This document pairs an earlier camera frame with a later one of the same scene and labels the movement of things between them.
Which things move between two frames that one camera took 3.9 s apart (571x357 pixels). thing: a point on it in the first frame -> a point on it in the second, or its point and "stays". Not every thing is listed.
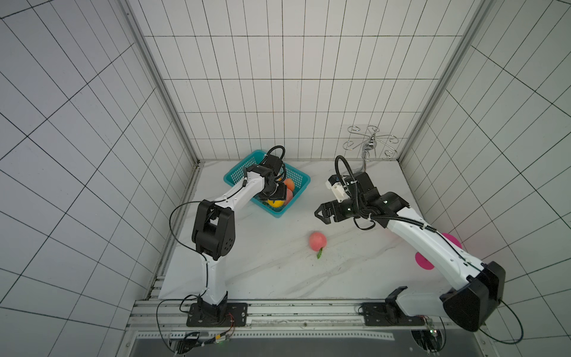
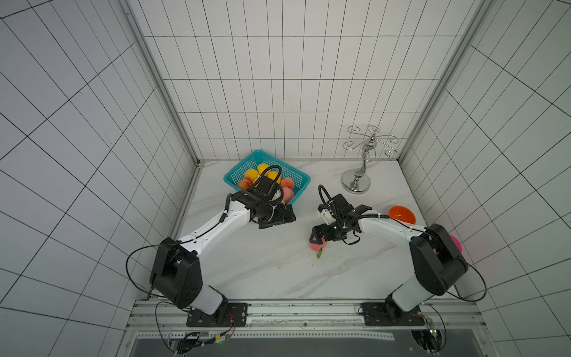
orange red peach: [289, 184] stays
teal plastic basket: [236, 174] stays
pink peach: [289, 195] stays
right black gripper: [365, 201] -> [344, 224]
